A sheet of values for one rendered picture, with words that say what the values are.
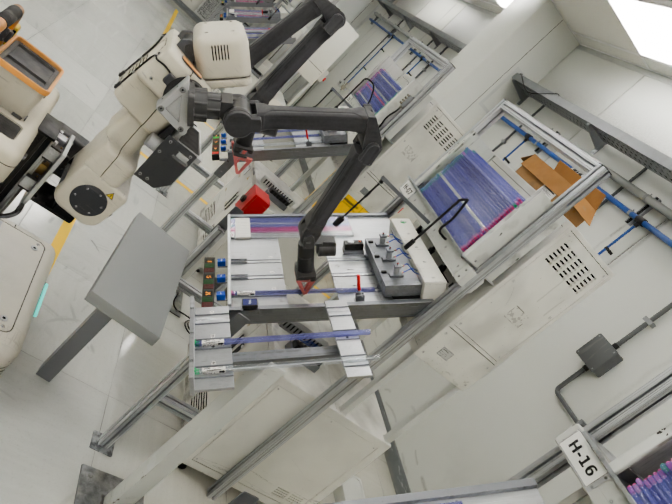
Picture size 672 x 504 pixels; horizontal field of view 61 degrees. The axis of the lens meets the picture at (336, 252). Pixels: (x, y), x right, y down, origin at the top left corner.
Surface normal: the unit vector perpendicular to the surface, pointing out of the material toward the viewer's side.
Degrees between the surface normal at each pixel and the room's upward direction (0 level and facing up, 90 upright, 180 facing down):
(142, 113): 90
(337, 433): 90
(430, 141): 90
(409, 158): 90
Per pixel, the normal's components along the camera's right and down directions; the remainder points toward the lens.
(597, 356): -0.68, -0.57
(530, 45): 0.16, 0.50
